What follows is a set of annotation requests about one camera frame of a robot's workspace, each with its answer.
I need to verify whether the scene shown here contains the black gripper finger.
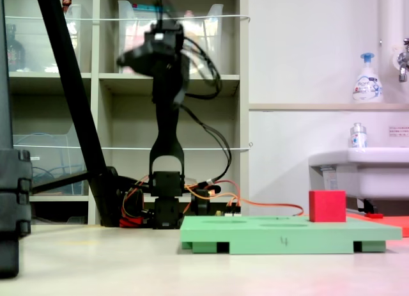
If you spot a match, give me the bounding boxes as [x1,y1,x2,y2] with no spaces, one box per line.
[134,63,156,78]
[116,43,148,68]

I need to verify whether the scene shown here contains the red square block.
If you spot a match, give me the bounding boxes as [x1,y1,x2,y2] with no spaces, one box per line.
[308,189,348,223]

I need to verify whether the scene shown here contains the beige shelf unit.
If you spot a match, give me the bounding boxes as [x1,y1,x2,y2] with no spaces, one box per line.
[0,0,251,227]

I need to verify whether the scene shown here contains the clear plastic bin with bottles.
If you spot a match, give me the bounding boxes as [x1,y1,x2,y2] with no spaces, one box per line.
[117,0,224,75]

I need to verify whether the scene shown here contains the thick black tripod leg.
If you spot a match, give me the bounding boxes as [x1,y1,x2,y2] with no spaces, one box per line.
[33,0,124,228]

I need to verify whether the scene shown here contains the dark glass bottle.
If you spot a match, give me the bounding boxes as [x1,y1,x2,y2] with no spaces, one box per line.
[5,23,26,73]

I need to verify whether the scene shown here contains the thin black tripod leg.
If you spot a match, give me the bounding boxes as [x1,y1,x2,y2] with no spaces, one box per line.
[31,169,93,195]

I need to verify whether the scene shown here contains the black clamp knob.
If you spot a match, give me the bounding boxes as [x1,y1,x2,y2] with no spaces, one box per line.
[190,184,222,217]

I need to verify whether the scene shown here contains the red table clamp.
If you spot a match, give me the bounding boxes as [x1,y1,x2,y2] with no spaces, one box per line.
[119,212,145,228]

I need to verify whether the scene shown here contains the notched black stack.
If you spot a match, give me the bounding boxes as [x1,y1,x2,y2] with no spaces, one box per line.
[0,148,33,279]

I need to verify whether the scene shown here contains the white soap pump bottle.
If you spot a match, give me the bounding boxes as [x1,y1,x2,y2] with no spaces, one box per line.
[351,52,385,104]

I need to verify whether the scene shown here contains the small clear sanitizer bottle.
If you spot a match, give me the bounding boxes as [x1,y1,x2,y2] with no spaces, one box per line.
[348,122,368,149]

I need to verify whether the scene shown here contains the green shape sorter board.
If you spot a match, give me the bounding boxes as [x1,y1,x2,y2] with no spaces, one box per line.
[179,215,403,255]

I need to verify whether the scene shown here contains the metal faucet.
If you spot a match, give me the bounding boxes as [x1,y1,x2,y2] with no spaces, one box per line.
[389,37,409,84]

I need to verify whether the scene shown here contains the white sink basin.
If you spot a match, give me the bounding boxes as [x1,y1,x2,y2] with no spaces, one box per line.
[307,146,409,201]

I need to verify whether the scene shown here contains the looped black arm wires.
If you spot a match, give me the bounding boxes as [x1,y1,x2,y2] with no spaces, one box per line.
[181,36,224,100]

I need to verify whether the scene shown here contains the long black wire bundle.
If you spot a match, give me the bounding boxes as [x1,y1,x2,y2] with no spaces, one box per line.
[178,100,233,187]

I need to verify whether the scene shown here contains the clear bin with blue cables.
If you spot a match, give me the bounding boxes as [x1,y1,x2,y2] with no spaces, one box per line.
[12,123,89,195]

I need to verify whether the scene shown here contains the circuit board with wires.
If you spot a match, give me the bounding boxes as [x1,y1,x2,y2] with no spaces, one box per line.
[214,203,242,217]

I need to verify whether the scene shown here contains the thin orange wire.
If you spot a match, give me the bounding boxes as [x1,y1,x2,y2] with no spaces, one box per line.
[183,179,305,217]

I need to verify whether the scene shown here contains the wall label with red text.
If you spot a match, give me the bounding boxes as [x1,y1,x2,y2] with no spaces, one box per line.
[388,125,409,138]

